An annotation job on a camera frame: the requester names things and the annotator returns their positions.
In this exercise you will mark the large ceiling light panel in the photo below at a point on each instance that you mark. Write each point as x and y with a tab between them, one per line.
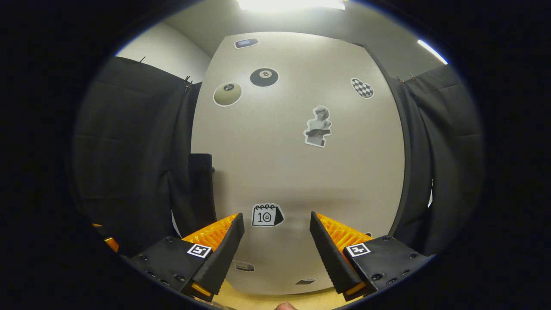
288	4

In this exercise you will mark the grey cabinet door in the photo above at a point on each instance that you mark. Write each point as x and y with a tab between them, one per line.
280	172

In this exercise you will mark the small ceiling light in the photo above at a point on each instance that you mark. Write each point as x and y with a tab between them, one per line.
431	51

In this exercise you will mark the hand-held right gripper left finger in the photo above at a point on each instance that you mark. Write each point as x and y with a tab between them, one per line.
221	254

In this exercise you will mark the black backdrop cloth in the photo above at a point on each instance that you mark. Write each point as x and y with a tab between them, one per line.
129	150

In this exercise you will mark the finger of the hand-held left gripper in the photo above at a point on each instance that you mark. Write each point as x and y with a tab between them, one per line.
112	244

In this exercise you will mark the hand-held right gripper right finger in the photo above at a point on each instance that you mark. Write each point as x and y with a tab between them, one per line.
329	258

